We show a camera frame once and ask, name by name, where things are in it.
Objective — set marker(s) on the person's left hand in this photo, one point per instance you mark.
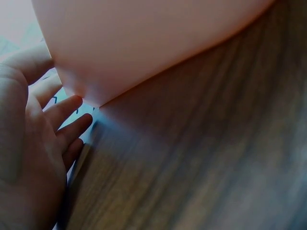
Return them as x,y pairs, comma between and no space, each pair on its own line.
38,163

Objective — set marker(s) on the person's left thumb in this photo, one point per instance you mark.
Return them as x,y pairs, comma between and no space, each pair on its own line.
13,100

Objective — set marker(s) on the orange-pink paper sheet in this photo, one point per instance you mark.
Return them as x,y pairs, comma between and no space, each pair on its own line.
134,43

